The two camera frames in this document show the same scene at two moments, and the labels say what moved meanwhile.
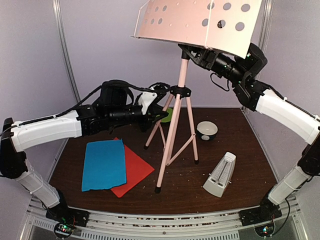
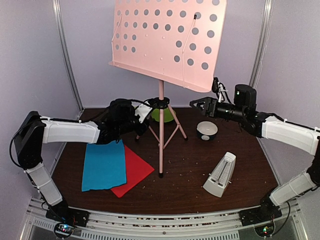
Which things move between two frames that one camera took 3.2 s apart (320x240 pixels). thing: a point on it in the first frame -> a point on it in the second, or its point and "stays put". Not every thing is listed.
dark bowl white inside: [206, 130] stays put
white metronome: [221, 176] stays put
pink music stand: [225, 26] -> [177, 41]
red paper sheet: [137, 169] stays put
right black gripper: [204, 57] -> [207, 102]
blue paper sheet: [104, 164] stays put
